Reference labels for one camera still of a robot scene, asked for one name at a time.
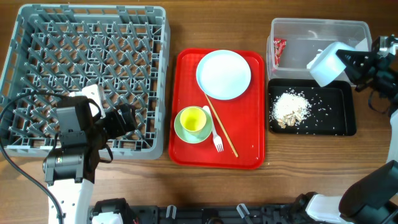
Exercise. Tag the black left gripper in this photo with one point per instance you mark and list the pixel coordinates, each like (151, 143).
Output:
(120, 129)

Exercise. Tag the clear plastic bin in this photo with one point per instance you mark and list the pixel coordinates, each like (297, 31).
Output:
(304, 37)

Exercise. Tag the black tray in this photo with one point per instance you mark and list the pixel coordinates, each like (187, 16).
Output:
(331, 111)

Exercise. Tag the light blue bowl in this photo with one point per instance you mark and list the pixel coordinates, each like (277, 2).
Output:
(328, 66)

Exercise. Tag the green bowl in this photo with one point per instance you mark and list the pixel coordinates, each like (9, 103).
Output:
(190, 137)

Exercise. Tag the red snack wrapper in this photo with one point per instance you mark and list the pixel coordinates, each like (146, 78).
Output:
(279, 46)

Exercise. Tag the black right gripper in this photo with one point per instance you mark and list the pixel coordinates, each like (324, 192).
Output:
(372, 69)

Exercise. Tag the red plastic tray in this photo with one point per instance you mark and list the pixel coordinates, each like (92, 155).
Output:
(243, 117)

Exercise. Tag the rice and food scraps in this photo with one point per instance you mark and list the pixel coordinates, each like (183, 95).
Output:
(291, 108)

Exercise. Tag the grey dishwasher rack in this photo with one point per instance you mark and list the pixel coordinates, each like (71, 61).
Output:
(61, 49)

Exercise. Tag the white plastic fork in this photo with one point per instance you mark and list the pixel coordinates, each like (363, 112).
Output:
(217, 141)

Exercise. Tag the white tissue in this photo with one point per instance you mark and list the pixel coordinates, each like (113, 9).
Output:
(312, 62)

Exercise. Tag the wooden chopstick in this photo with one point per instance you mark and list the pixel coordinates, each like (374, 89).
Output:
(221, 125)

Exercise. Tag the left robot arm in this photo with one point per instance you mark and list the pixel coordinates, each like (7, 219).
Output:
(70, 166)

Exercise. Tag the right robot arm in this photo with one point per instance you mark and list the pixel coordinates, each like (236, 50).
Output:
(369, 199)

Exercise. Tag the light blue plate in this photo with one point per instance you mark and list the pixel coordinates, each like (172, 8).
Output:
(223, 74)

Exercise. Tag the yellow cup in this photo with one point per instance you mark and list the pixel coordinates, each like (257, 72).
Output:
(193, 119)

